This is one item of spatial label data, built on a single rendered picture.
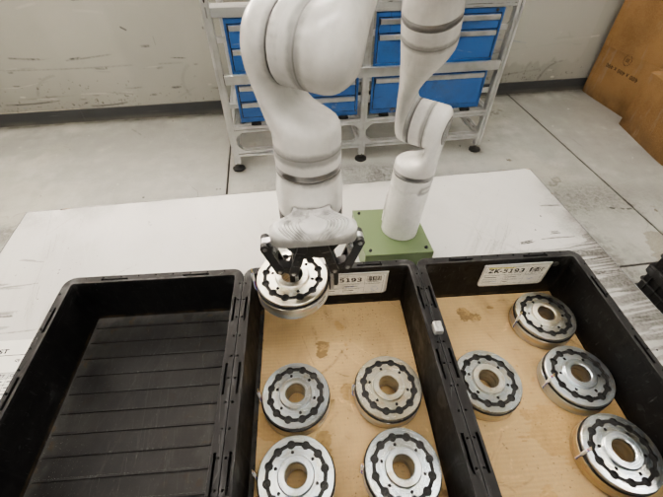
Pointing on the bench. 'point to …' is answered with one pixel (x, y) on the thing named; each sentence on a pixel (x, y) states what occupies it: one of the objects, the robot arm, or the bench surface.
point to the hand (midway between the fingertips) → (314, 278)
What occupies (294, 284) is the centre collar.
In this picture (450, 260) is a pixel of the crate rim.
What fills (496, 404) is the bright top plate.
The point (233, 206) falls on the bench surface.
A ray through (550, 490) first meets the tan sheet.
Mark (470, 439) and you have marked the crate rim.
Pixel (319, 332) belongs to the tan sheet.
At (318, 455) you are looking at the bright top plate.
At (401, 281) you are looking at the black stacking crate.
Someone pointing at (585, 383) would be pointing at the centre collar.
